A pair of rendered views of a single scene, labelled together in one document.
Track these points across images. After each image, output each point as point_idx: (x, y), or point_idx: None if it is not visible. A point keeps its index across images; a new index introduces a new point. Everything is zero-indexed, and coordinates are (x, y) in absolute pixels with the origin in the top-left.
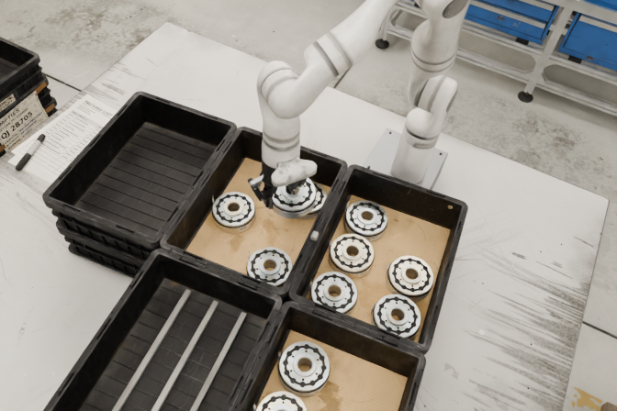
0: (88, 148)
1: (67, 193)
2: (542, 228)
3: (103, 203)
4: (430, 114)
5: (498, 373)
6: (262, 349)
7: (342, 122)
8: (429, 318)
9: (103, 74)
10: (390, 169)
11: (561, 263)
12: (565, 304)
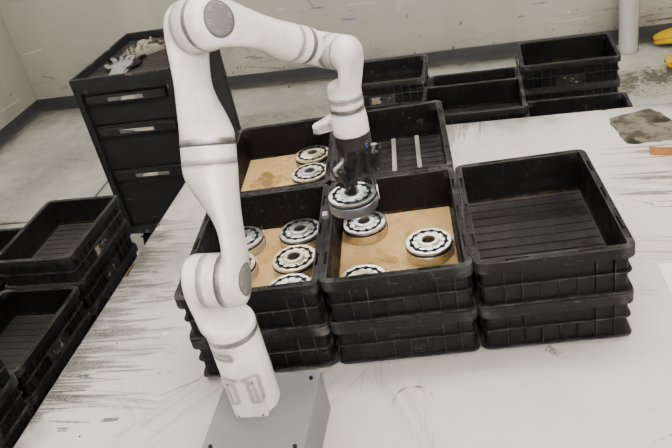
0: (599, 185)
1: (584, 180)
2: None
3: (562, 212)
4: (220, 308)
5: (153, 312)
6: (331, 159)
7: None
8: (212, 225)
9: None
10: (280, 389)
11: (56, 432)
12: (68, 391)
